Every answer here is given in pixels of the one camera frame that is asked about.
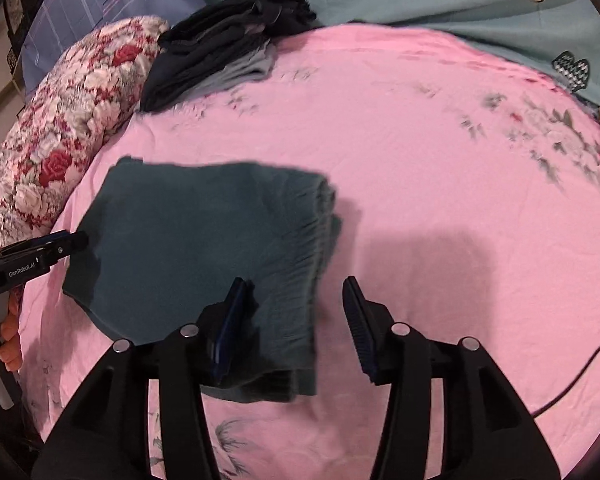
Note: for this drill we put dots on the navy folded garment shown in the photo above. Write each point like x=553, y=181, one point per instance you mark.
x=190, y=70

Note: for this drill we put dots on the pink floral bedsheet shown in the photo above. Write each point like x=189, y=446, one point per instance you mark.
x=430, y=200

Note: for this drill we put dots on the person's left hand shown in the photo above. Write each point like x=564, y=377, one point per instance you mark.
x=11, y=335

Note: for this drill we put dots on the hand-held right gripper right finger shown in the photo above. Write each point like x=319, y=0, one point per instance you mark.
x=356, y=322

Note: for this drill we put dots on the grey folded garment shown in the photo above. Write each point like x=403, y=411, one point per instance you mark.
x=245, y=70

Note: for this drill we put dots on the black folded garment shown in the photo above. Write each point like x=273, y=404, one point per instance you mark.
x=240, y=15

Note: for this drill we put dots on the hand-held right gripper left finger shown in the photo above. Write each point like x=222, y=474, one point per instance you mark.
x=230, y=322

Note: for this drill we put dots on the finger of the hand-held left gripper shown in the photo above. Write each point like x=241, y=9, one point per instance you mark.
x=70, y=246

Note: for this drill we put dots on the floral quilt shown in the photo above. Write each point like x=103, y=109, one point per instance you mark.
x=65, y=125

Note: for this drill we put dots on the blue plaid pillow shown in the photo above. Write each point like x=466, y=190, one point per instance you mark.
x=95, y=5

